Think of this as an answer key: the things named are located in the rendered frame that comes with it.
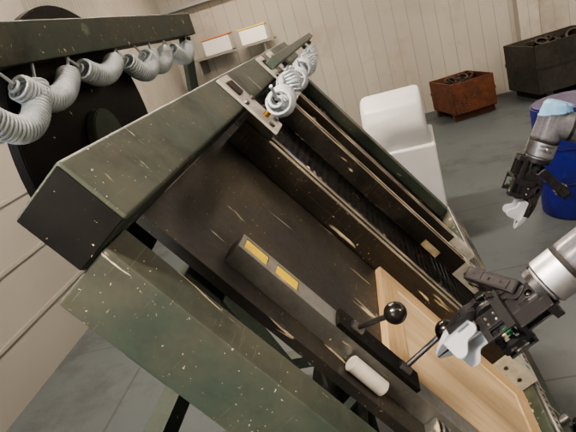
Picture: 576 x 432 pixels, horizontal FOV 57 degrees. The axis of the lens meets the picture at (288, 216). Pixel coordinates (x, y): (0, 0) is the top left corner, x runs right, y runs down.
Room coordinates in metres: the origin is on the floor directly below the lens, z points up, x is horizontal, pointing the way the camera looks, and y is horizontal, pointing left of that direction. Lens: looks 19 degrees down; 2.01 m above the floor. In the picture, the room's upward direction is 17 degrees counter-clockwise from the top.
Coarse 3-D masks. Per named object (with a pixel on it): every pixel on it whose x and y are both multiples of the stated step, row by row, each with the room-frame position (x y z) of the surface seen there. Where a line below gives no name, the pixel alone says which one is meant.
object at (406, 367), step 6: (438, 324) 0.80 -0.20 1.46; (444, 324) 0.79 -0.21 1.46; (438, 330) 0.79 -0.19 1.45; (444, 330) 0.78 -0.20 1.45; (438, 336) 0.79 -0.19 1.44; (432, 342) 0.80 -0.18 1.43; (426, 348) 0.80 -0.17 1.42; (420, 354) 0.80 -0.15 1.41; (402, 360) 0.81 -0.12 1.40; (414, 360) 0.80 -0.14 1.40; (402, 366) 0.79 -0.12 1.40; (408, 366) 0.80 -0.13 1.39; (408, 372) 0.79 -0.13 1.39
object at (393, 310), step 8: (392, 304) 0.75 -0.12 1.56; (400, 304) 0.75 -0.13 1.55; (384, 312) 0.75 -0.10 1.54; (392, 312) 0.74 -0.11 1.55; (400, 312) 0.73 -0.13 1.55; (352, 320) 0.82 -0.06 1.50; (376, 320) 0.77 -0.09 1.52; (384, 320) 0.76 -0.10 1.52; (392, 320) 0.73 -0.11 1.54; (400, 320) 0.73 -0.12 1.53; (352, 328) 0.81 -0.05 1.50; (360, 328) 0.80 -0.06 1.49
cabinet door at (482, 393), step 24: (384, 288) 1.15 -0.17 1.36; (408, 312) 1.13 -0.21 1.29; (432, 312) 1.23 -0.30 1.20; (384, 336) 0.95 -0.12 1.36; (408, 336) 1.01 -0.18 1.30; (432, 336) 1.10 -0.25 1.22; (408, 360) 0.91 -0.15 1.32; (432, 360) 0.99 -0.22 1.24; (456, 360) 1.08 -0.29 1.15; (432, 384) 0.90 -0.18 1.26; (456, 384) 0.97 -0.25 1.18; (480, 384) 1.05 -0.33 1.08; (504, 384) 1.15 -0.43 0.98; (456, 408) 0.87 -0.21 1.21; (480, 408) 0.94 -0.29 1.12; (504, 408) 1.03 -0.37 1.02; (528, 408) 1.12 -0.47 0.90
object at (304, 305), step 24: (240, 240) 0.85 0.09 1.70; (240, 264) 0.83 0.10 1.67; (264, 264) 0.82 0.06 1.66; (264, 288) 0.82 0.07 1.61; (288, 288) 0.81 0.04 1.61; (288, 312) 0.81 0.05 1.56; (312, 312) 0.81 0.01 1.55; (336, 336) 0.80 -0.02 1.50; (408, 408) 0.78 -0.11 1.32; (432, 408) 0.77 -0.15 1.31
